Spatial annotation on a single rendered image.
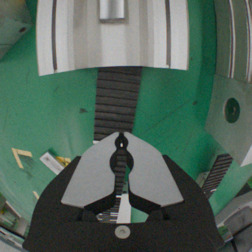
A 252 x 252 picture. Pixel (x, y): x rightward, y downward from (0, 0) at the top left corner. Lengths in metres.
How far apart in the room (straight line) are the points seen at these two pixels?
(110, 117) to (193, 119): 0.12
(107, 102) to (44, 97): 0.09
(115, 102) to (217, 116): 0.14
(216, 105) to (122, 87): 0.13
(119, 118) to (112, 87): 0.04
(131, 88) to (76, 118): 0.09
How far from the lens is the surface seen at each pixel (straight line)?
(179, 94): 0.18
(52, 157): 0.24
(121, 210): 0.30
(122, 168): 0.20
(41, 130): 0.23
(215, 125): 0.21
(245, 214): 0.70
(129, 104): 0.16
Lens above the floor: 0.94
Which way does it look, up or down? 63 degrees down
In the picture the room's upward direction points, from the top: 176 degrees clockwise
